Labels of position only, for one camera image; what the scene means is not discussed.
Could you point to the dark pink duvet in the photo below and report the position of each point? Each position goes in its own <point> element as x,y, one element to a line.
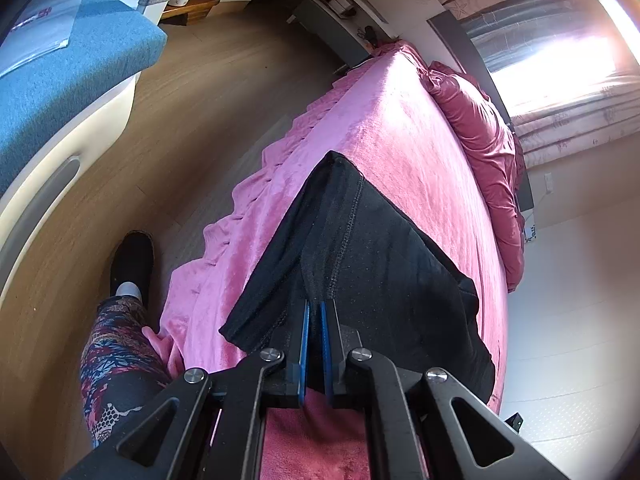
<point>480,125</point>

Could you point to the pink bed sheet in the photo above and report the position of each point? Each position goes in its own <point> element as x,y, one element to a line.
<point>400,125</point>

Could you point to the white wall outlet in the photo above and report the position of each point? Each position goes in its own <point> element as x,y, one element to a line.
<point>549,183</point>

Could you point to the person's leg in patterned trousers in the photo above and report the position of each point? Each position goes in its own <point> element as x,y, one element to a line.
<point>115,360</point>

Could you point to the white and grey nightstand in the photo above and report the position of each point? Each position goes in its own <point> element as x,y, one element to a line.
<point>325,20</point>

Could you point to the patterned window curtain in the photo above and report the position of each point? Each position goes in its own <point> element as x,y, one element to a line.
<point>525,5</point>

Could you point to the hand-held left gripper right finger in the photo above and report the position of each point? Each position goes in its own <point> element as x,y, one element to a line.
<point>327,350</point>

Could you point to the wooden side table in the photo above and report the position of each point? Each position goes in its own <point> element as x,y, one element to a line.
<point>192,10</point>

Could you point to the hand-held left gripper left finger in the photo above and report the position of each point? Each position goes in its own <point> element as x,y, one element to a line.
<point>304,350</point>

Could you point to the black pants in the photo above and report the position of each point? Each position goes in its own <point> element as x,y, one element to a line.
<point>380,260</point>

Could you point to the small floral patterned object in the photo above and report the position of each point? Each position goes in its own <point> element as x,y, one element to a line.
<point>530,232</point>

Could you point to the black shoe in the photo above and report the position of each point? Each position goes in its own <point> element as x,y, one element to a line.
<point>132,260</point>

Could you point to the blue cushioned sofa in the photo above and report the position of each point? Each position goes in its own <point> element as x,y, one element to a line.
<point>75,75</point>

